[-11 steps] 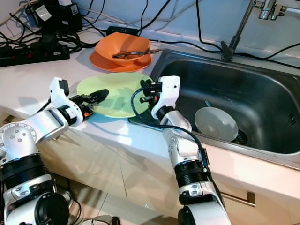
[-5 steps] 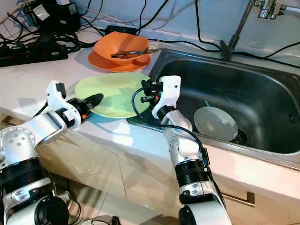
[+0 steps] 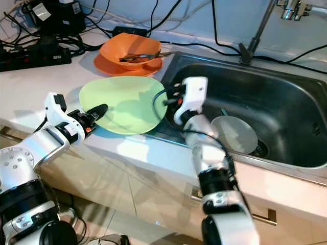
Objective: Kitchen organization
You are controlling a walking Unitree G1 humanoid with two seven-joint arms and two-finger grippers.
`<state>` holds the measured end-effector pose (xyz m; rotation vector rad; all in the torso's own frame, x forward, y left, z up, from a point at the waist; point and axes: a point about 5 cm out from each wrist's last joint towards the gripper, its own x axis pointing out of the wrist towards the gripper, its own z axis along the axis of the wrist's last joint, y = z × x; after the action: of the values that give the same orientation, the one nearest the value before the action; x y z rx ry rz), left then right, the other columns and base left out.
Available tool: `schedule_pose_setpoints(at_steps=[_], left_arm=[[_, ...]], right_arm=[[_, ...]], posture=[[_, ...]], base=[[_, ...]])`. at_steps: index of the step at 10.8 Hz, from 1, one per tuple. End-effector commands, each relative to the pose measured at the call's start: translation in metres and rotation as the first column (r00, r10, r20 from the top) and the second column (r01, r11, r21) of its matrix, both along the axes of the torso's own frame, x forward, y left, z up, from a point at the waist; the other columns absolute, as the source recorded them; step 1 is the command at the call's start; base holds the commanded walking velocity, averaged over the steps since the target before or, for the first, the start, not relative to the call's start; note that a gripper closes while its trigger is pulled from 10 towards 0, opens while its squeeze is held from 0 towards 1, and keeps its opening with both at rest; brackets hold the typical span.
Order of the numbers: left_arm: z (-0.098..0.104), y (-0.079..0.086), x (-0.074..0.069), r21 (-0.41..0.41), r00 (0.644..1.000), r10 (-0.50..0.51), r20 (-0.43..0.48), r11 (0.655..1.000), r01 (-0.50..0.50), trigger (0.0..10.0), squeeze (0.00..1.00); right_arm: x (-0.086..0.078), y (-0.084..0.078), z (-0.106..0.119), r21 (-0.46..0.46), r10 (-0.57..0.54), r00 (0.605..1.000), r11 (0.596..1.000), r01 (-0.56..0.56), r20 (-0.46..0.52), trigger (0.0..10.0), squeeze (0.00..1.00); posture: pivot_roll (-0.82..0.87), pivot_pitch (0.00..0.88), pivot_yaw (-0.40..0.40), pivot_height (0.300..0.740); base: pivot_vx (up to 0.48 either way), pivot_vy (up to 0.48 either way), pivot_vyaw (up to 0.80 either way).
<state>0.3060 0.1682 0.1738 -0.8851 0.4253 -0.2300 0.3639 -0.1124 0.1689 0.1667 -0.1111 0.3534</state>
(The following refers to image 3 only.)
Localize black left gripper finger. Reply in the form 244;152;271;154
87;103;109;120

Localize black plug adapter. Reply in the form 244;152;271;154
112;25;150;38

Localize green plate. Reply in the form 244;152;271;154
79;75;167;136

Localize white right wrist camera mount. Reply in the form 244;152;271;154
173;76;209;127

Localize orange bowl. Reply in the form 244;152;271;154
99;33;163;68

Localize black hanging cable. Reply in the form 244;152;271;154
211;0;219;49

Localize black power strip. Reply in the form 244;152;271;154
0;43;73;72

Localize white kitchen counter cabinet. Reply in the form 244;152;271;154
0;31;327;245

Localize chrome faucet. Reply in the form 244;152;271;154
275;0;316;22

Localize white bowl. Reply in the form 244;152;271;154
209;115;259;155

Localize stainless steel sink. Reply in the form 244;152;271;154
152;51;327;188

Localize sink drain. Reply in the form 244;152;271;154
252;138;270;158

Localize black power brick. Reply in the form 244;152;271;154
28;0;86;36

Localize silver metal fork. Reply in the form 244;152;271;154
125;49;167;60

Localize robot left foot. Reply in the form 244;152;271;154
88;233;132;245

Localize black counter cable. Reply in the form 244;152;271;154
157;39;242;57

